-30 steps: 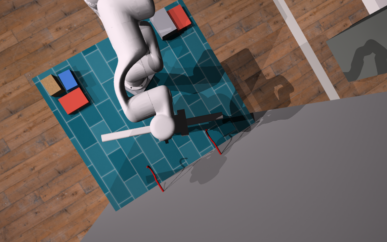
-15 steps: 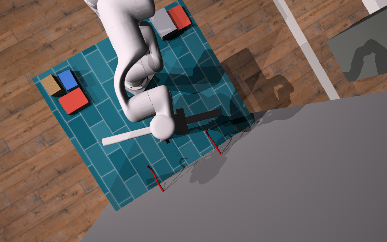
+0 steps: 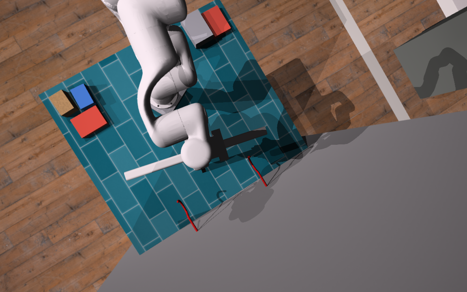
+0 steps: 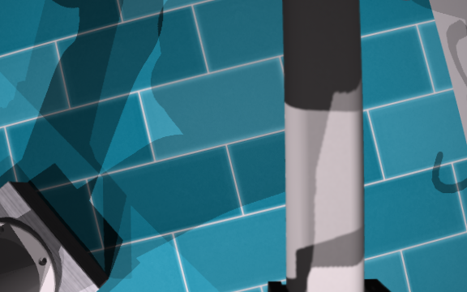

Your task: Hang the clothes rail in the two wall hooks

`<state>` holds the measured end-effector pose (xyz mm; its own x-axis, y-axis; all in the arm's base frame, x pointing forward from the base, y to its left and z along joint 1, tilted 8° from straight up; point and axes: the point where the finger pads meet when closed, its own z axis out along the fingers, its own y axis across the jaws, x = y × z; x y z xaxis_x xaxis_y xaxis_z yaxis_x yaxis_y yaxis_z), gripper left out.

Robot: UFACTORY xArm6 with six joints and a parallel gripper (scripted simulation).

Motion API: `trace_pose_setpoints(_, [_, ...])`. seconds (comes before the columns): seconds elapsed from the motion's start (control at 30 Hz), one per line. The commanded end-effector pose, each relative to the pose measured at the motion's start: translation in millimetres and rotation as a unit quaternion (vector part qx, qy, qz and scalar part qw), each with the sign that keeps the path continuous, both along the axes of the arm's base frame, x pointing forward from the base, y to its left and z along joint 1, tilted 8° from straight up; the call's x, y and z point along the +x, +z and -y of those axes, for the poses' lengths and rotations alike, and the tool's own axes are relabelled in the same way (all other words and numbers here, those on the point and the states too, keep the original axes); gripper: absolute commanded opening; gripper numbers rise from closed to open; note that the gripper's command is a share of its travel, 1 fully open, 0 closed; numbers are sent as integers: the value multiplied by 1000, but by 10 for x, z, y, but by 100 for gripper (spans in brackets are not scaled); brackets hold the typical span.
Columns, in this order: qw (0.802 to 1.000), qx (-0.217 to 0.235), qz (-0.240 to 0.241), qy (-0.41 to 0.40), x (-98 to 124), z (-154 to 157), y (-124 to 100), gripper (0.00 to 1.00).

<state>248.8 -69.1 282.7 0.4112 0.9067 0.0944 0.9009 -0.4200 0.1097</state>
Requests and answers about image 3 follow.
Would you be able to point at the tan cardboard box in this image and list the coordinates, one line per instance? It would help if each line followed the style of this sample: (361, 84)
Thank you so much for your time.
(63, 103)

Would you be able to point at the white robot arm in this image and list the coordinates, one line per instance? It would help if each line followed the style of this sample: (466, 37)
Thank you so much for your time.
(166, 61)

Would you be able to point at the red rectangular block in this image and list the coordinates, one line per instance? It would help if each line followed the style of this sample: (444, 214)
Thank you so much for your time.
(89, 121)
(216, 21)

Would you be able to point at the blue box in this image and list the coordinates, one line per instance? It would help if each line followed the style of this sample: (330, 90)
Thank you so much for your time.
(83, 97)

